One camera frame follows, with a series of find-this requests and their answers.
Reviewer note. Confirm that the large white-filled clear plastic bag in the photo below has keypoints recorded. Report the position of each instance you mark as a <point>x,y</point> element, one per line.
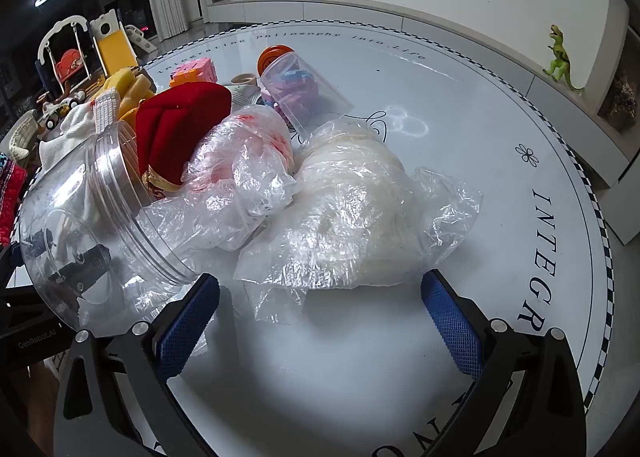
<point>350,217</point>

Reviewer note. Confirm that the white cloth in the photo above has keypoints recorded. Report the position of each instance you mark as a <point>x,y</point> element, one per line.
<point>67,137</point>

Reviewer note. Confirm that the clear container with orange lid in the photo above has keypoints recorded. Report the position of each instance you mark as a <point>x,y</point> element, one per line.
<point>305,87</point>

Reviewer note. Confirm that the pink blue toy block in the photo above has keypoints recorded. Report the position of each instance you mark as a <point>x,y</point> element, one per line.
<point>296,82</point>

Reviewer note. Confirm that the green dinosaur toy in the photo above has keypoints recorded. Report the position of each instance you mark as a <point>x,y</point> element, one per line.
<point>560,57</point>

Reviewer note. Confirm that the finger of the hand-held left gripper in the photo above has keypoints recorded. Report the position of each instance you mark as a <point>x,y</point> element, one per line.
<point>82,264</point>
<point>37,243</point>

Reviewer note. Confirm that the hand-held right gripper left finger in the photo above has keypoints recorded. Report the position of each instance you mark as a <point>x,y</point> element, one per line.
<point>189,324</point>

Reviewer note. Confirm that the red plush hat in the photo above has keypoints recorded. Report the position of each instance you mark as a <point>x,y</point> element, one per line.
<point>180,122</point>

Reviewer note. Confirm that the red patterned blanket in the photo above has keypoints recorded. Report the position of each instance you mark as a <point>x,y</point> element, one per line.
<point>10,197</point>

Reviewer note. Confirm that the brown decor ornament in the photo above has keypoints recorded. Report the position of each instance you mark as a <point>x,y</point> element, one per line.
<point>620,102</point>

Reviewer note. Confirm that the toy swing with red seat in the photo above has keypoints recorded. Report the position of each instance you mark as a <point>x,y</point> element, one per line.
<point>67,59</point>

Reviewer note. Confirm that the white toy ride-on car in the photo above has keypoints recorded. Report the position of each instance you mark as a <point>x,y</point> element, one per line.
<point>57,112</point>

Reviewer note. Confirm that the white woven basket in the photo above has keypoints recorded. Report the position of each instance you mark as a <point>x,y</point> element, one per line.
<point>17,137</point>

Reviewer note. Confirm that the clear plastic bag red stains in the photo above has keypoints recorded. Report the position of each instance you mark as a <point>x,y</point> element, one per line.
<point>235,172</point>

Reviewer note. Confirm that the yellow foam toy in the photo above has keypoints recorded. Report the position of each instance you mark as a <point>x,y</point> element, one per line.
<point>127,87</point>

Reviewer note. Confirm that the large clear plastic jar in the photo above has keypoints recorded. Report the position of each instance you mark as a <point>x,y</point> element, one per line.
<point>115,217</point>

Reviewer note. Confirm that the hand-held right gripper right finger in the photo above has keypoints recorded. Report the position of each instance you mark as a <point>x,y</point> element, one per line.
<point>452,324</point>

